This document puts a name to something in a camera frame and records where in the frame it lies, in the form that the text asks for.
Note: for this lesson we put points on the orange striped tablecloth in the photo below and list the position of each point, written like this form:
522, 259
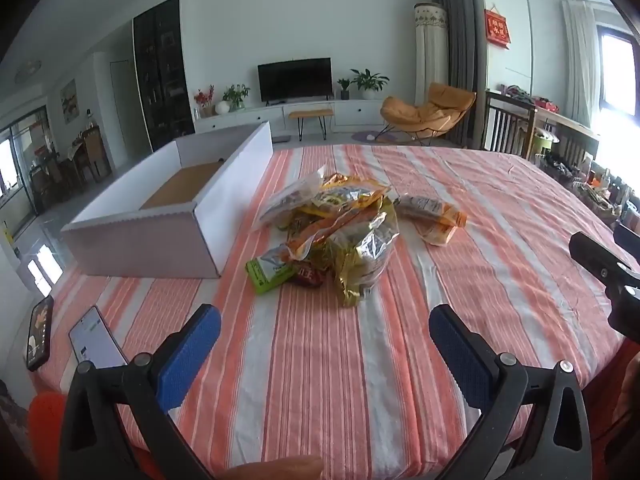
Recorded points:
325, 360

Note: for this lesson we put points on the orange and white snack packet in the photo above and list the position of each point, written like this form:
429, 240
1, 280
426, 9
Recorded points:
430, 215

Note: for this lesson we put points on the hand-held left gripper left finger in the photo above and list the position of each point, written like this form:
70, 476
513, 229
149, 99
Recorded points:
190, 355

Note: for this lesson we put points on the dark red snack packet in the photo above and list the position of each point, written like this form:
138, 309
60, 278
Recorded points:
307, 277

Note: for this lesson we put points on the large potted green plant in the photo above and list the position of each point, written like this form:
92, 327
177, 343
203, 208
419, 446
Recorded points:
369, 82

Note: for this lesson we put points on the wooden bench with metal legs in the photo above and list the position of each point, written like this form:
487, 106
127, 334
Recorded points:
310, 114

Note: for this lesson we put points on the red flowers in vase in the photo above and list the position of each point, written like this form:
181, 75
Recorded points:
204, 100

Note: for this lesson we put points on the person's left hand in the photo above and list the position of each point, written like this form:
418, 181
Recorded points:
280, 469

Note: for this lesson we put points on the white sheer curtain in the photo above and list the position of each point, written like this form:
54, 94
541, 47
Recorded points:
580, 65

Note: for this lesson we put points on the phone with dark picture case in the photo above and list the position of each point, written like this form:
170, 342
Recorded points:
40, 332

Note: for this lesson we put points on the green plant in glass vase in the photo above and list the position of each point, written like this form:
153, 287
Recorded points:
236, 96

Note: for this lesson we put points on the purple floor mat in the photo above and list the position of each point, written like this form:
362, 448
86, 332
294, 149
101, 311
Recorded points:
367, 136

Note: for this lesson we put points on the grey curtain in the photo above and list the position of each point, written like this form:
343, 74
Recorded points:
462, 50

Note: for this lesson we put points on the white television cabinet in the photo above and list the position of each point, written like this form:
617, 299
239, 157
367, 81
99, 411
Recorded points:
240, 116

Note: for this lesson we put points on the yellow snack packet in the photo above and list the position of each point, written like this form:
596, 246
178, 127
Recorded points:
350, 192

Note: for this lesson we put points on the round ceiling lamp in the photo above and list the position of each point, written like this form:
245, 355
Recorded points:
28, 71

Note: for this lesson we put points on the small potted green plant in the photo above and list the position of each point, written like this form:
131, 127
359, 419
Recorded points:
344, 89

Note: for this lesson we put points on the red wall hanging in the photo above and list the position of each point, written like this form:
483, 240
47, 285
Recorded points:
497, 27

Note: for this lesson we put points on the wooden dining chair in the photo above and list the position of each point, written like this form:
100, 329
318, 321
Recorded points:
92, 152

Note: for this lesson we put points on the person's right forearm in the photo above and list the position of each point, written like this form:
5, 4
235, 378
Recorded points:
629, 385

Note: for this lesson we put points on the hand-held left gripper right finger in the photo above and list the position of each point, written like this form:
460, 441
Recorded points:
460, 355

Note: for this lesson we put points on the person's red clothing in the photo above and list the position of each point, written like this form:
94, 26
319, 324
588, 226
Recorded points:
47, 435

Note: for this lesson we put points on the orange striped snack packet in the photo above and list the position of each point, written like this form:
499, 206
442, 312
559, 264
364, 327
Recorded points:
325, 232

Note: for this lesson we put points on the clear packet of brown strips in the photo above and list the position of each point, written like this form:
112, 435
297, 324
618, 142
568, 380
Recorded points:
285, 205

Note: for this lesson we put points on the green snack packet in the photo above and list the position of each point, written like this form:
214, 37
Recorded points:
267, 270

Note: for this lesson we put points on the black flat television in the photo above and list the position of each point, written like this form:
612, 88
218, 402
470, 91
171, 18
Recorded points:
295, 79

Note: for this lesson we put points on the round white vase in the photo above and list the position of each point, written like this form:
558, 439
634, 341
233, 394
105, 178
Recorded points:
222, 107

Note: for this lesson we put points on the window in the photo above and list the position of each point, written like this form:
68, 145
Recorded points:
620, 85

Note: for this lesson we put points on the air conditioner with white cover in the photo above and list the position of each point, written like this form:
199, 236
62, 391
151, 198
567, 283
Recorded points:
430, 50

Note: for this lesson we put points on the framed wall picture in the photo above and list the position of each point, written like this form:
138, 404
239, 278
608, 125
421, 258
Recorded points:
69, 101

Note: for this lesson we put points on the orange lounge chair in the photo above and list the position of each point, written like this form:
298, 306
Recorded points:
425, 110

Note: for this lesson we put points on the white cardboard box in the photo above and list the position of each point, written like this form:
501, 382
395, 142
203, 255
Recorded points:
150, 245

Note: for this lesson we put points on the green bin with metal lid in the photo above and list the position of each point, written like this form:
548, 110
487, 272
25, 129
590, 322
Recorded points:
542, 142

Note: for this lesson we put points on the black display cabinet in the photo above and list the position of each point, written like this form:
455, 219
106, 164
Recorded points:
162, 75

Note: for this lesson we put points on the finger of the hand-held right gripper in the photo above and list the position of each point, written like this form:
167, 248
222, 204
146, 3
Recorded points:
592, 255
629, 235

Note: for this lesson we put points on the phone with lit screen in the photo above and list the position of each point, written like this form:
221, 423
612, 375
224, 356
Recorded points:
97, 340

